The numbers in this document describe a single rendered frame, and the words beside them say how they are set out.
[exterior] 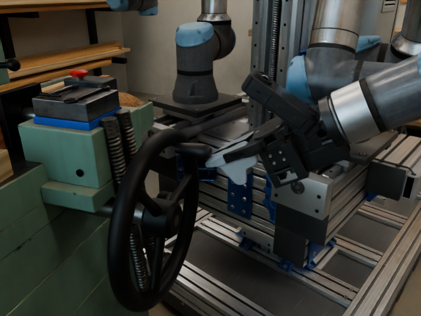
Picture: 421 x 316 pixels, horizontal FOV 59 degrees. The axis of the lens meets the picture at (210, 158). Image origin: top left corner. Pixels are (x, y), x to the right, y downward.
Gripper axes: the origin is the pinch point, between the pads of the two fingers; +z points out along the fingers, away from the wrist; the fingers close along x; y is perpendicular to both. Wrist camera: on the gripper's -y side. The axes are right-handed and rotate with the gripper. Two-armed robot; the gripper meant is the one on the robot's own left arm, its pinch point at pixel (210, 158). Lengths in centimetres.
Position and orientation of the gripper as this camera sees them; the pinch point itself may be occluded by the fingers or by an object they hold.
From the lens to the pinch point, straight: 58.9
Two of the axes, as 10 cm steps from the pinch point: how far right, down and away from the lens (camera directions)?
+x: 3.2, -4.1, 8.6
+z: -8.1, 3.5, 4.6
